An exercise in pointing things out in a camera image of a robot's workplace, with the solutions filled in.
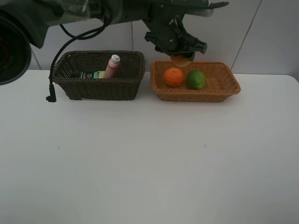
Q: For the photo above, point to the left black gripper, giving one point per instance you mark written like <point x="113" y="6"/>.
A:
<point x="167" y="33"/>

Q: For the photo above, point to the light orange wicker basket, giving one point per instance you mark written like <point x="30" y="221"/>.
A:
<point x="220" y="82"/>

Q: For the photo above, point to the orange tangerine fruit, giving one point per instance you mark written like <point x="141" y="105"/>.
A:
<point x="173" y="77"/>

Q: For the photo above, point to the dark green pump bottle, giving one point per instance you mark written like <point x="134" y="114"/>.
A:
<point x="92" y="75"/>

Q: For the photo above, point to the red orange round bun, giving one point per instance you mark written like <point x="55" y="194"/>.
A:
<point x="180" y="60"/>

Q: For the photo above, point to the translucent purple plastic cup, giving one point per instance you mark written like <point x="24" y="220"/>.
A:
<point x="129" y="68"/>

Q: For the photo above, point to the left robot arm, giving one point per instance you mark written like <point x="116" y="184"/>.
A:
<point x="24" y="23"/>

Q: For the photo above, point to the pink dish soap bottle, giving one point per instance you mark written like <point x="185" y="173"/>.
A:
<point x="112" y="67"/>

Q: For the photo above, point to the green lime fruit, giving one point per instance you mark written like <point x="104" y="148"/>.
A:
<point x="196" y="80"/>

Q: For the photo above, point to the dark brown wicker basket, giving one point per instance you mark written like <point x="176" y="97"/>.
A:
<point x="67" y="70"/>

